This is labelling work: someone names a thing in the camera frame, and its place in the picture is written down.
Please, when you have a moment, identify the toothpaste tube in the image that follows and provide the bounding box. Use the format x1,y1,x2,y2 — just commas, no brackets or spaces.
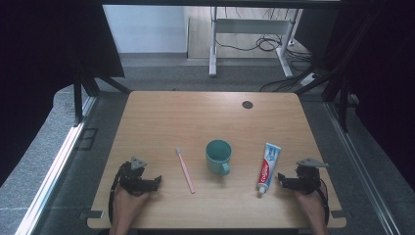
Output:
256,142,282,197

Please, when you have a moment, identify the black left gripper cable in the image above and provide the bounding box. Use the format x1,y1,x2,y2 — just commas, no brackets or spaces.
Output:
108,162,129,226

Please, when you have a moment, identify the person's left hand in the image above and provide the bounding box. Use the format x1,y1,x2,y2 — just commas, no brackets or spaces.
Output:
112,186,151,217

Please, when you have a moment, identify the pink toothbrush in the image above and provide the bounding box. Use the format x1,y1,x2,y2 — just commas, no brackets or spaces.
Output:
175,146,197,195

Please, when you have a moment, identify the white desk frame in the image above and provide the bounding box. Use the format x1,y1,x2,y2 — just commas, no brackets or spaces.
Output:
208,6,302,78

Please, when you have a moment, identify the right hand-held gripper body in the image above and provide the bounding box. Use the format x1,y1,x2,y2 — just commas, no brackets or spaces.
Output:
295,158,329,194

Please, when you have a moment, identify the black floor cable bundle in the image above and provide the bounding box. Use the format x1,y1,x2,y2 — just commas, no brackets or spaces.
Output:
215,30,314,63

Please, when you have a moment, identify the person's right hand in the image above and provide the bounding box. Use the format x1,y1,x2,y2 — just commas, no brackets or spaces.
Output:
293,184,327,213

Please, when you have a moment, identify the black frame strut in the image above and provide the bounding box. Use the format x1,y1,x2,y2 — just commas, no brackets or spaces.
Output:
72,62,131,126
295,9,380,133

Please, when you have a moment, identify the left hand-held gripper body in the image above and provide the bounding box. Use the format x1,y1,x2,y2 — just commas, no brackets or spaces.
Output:
116,156,155,197

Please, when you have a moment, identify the aluminium rail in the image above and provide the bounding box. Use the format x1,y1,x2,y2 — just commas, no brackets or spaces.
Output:
14,96,99,235
324,101,401,235

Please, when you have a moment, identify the teal cup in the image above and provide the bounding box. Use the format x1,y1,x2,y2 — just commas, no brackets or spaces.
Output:
205,139,233,177

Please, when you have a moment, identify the black curtain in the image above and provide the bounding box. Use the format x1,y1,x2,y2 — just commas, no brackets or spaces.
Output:
321,0,415,184
0,0,125,188

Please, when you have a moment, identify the white power strip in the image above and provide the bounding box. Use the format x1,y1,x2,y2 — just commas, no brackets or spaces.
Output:
300,72,318,87

